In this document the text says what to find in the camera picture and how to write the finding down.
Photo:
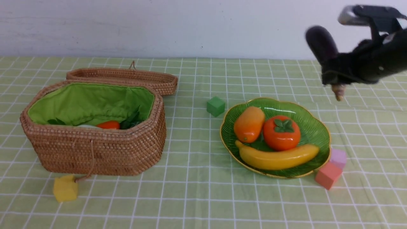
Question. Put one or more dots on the lilac foam cube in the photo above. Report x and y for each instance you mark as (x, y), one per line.
(338, 157)

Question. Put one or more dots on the yellow foam cube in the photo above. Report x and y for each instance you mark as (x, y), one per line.
(65, 188)

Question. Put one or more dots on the orange toy mango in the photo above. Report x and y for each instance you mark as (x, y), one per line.
(249, 124)

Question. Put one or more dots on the orange toy carrot green leaves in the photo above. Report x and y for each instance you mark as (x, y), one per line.
(131, 121)

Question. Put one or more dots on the pink foam cube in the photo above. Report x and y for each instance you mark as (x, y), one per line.
(328, 175)

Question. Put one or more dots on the green leaf-shaped ceramic plate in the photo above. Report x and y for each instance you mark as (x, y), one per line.
(312, 131)

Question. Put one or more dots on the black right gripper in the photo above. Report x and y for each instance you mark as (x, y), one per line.
(370, 61)

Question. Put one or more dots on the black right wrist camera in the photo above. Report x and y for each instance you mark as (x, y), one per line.
(378, 18)

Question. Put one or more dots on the green checkered tablecloth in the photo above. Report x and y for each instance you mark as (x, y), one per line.
(196, 184)

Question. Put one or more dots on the green foam cube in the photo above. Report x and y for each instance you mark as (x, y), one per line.
(215, 106)

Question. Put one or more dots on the orange toy persimmon green calyx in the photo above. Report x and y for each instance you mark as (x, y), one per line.
(281, 133)

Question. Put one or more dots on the woven wicker basket lid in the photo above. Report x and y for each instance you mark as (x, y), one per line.
(162, 83)

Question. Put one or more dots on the yellow toy banana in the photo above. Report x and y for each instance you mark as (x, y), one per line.
(277, 160)

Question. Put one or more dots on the woven wicker basket green lining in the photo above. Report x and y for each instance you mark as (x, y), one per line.
(76, 150)

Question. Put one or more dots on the white toy radish green leaves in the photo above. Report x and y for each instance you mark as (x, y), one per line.
(60, 122)

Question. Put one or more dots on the purple toy eggplant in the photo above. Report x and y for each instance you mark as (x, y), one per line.
(322, 45)

